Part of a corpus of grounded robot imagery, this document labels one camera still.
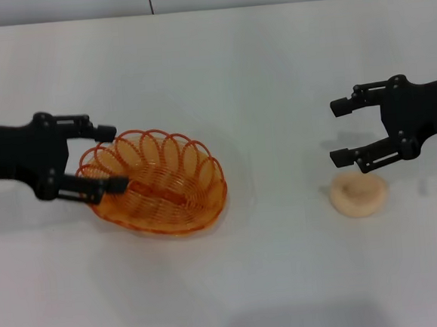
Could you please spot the pale round bread bun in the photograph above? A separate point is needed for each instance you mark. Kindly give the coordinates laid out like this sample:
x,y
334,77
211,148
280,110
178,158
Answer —
x,y
357,198

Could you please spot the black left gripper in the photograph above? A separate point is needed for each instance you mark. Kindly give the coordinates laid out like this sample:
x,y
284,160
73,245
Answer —
x,y
21,152

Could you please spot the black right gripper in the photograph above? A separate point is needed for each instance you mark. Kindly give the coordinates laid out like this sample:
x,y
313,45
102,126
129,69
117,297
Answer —
x,y
418,110

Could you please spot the orange woven plastic basket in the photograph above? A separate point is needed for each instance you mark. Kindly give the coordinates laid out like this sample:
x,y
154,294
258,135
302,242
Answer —
x,y
166,175

